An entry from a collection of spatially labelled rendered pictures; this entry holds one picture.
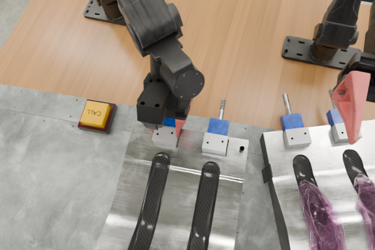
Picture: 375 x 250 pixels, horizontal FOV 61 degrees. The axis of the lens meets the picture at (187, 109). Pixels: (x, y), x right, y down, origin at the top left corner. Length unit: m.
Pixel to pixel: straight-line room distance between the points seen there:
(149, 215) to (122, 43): 0.50
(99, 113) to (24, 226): 0.31
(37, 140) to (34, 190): 0.13
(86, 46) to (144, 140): 0.40
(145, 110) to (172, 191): 0.22
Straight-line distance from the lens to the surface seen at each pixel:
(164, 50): 0.53
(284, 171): 0.73
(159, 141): 0.68
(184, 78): 0.50
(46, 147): 0.89
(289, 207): 0.69
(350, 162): 0.78
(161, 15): 0.53
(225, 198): 0.67
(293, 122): 0.75
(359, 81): 0.40
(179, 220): 0.68
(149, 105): 0.53
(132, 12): 0.53
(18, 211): 0.89
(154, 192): 0.69
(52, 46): 1.04
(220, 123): 0.69
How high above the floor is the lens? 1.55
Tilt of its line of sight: 67 degrees down
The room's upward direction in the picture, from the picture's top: 11 degrees counter-clockwise
